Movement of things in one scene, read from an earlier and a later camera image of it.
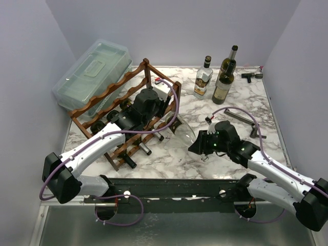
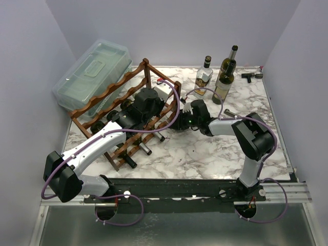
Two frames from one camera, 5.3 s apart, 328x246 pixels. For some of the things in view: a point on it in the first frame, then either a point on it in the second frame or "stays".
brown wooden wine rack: (139, 106) stays
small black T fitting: (248, 76) stays
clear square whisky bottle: (203, 79) stays
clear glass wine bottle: (181, 134) to (163, 120)
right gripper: (201, 142) to (177, 123)
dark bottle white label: (224, 84) stays
